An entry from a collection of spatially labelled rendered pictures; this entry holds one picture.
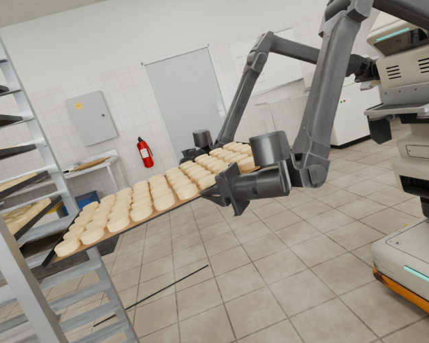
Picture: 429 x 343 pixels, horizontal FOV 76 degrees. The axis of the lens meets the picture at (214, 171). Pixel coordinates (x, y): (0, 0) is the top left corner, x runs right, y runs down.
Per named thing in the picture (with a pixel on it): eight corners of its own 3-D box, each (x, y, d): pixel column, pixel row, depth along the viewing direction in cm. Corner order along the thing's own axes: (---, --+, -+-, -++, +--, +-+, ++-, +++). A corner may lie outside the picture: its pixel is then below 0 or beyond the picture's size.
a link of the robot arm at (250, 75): (270, 56, 101) (259, 58, 111) (257, 49, 99) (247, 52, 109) (227, 162, 111) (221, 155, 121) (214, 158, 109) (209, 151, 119)
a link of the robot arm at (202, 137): (228, 156, 111) (223, 151, 119) (224, 128, 107) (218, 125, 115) (199, 162, 109) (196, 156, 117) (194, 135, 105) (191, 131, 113)
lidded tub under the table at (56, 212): (35, 236, 368) (26, 219, 362) (49, 224, 413) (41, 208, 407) (63, 226, 373) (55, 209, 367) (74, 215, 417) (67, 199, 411)
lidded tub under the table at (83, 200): (69, 224, 373) (61, 207, 367) (78, 214, 418) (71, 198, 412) (97, 214, 379) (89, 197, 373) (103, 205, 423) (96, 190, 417)
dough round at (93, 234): (87, 237, 64) (84, 231, 63) (107, 229, 64) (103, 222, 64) (80, 248, 59) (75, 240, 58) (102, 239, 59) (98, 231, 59)
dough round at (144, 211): (128, 222, 63) (124, 215, 63) (143, 211, 67) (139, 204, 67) (143, 221, 60) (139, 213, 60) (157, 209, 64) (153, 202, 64)
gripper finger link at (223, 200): (197, 210, 62) (233, 206, 56) (185, 182, 60) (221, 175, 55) (211, 197, 67) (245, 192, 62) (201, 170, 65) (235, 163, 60)
